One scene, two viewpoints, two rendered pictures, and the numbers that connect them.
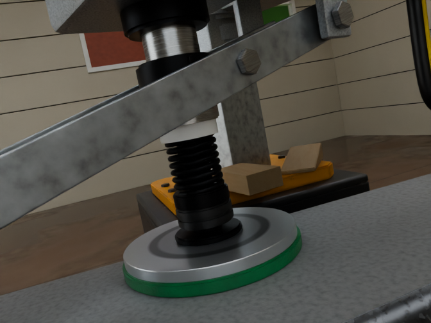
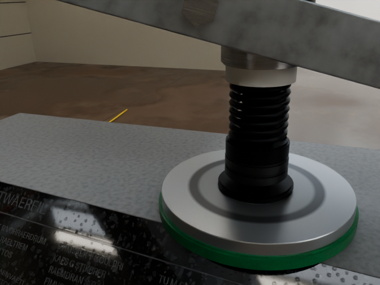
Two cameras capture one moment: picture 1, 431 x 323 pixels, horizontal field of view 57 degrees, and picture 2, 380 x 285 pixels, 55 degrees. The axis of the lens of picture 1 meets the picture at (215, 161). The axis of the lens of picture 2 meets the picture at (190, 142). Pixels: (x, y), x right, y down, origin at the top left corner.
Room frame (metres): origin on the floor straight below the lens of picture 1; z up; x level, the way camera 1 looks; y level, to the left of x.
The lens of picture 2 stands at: (0.80, 0.21, 1.05)
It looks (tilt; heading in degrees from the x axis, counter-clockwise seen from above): 22 degrees down; 220
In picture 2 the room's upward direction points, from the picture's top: 1 degrees counter-clockwise
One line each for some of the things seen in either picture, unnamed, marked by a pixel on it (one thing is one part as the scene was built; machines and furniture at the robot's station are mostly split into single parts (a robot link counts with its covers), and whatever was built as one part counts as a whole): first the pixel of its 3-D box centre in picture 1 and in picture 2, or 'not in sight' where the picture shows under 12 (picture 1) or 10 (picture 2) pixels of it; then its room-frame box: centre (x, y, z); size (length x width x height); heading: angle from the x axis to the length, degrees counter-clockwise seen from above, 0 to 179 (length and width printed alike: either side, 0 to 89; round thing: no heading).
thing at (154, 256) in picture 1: (210, 238); (254, 189); (0.48, 0.02, 0.84); 0.21 x 0.21 x 0.01
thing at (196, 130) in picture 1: (186, 123); (260, 61); (0.48, 0.02, 0.99); 0.07 x 0.07 x 0.04
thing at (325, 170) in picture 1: (233, 177); not in sight; (1.30, -0.05, 0.76); 0.49 x 0.49 x 0.05; 16
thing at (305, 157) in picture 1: (301, 157); not in sight; (1.18, -0.26, 0.80); 0.20 x 0.10 x 0.05; 157
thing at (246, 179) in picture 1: (245, 177); not in sight; (1.04, -0.07, 0.81); 0.20 x 0.10 x 0.05; 24
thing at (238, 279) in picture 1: (210, 240); (254, 192); (0.48, 0.02, 0.84); 0.22 x 0.22 x 0.04
